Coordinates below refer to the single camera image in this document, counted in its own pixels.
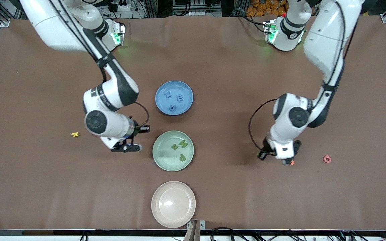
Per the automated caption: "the left arm base connector block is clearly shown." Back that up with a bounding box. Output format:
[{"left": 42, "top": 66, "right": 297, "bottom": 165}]
[{"left": 263, "top": 21, "right": 278, "bottom": 43}]

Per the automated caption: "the right arm base connector block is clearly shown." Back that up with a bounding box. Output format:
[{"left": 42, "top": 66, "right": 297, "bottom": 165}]
[{"left": 112, "top": 21, "right": 126, "bottom": 46}]

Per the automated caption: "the green plate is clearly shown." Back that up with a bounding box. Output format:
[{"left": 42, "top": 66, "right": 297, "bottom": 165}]
[{"left": 152, "top": 131, "right": 194, "bottom": 172}]

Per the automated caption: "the brown table cover sheet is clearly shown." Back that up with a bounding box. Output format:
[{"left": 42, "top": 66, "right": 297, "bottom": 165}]
[{"left": 0, "top": 15, "right": 386, "bottom": 231}]

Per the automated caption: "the blue plate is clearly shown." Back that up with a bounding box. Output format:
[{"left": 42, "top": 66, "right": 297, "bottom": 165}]
[{"left": 155, "top": 81, "right": 194, "bottom": 116}]

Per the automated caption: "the beige plate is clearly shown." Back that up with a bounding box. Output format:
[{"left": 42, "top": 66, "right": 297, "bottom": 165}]
[{"left": 151, "top": 181, "right": 196, "bottom": 229}]

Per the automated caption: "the white power strip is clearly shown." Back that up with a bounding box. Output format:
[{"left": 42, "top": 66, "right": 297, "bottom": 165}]
[{"left": 111, "top": 0, "right": 131, "bottom": 12}]

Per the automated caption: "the white socket strip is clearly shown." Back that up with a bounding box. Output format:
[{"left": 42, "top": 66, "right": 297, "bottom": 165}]
[{"left": 186, "top": 9, "right": 211, "bottom": 17}]

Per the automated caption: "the orange fruit pile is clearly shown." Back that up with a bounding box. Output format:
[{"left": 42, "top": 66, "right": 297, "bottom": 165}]
[{"left": 246, "top": 0, "right": 289, "bottom": 17}]

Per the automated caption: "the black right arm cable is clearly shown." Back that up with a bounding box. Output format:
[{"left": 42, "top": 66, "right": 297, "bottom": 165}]
[{"left": 54, "top": 0, "right": 150, "bottom": 128}]

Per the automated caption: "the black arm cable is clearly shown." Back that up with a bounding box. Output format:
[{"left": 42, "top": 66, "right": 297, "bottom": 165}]
[
  {"left": 54, "top": 0, "right": 150, "bottom": 128},
  {"left": 249, "top": 0, "right": 363, "bottom": 153}
]

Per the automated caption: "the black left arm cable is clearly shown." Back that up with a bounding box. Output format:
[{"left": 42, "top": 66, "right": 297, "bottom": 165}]
[{"left": 249, "top": 0, "right": 363, "bottom": 153}]

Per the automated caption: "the grey metal camera mount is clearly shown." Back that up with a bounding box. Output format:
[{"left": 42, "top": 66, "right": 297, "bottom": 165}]
[{"left": 184, "top": 219, "right": 206, "bottom": 241}]

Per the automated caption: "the table edge rail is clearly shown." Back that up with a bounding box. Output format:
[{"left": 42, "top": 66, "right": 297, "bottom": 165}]
[{"left": 0, "top": 229, "right": 386, "bottom": 237}]

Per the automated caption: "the black base cable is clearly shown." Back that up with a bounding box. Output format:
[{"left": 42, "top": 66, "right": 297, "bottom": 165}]
[{"left": 235, "top": 10, "right": 268, "bottom": 30}]

